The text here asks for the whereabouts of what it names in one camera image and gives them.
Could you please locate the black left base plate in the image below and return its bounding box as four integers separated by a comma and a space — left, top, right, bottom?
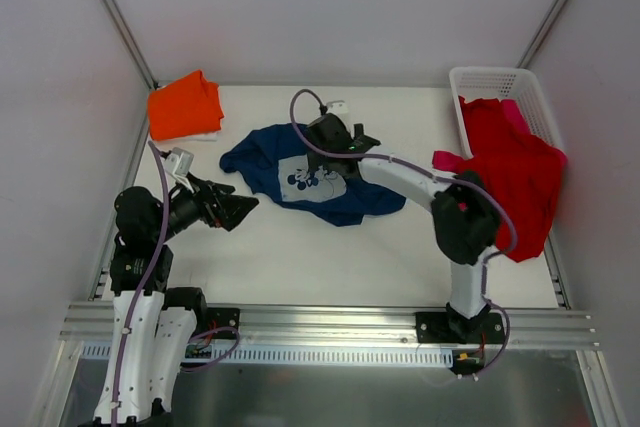
206, 306, 241, 341

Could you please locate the red t-shirt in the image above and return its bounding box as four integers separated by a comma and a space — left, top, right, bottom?
455, 97, 567, 262

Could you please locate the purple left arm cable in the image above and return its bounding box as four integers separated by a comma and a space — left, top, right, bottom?
108, 142, 241, 427

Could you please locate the white plastic basket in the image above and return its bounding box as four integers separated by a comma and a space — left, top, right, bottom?
449, 66, 565, 158

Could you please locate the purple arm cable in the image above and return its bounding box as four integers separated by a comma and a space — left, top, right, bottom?
108, 142, 241, 427
289, 88, 518, 383

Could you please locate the navy blue printed t-shirt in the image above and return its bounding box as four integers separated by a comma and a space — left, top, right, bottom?
219, 124, 406, 227

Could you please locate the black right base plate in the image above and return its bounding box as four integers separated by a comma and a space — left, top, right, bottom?
415, 311, 506, 345

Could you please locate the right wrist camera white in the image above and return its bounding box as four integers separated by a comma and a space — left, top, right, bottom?
326, 100, 349, 115

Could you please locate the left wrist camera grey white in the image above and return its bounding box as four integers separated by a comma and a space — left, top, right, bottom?
161, 148, 194, 188

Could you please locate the right aluminium frame post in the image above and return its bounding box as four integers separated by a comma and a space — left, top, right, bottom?
516, 0, 570, 69

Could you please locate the folded orange t-shirt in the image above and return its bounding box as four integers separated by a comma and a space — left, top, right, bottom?
147, 70, 225, 142

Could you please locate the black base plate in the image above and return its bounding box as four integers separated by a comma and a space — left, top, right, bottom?
206, 306, 241, 341
415, 311, 506, 345

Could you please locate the white slotted cable duct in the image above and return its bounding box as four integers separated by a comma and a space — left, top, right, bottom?
80, 342, 454, 369

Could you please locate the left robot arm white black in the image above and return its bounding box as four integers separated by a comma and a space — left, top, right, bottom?
90, 176, 259, 426

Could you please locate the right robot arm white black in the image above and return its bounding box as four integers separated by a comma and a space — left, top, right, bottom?
300, 113, 501, 343

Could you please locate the left aluminium frame post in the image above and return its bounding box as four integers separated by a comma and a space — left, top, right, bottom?
99, 0, 159, 90

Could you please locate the aluminium frame post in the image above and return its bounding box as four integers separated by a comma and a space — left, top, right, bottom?
99, 0, 159, 90
516, 0, 570, 69

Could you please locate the aluminium mounting rail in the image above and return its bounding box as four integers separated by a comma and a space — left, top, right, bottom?
59, 300, 601, 349

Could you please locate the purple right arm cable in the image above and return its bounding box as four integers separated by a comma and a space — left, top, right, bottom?
289, 88, 518, 383

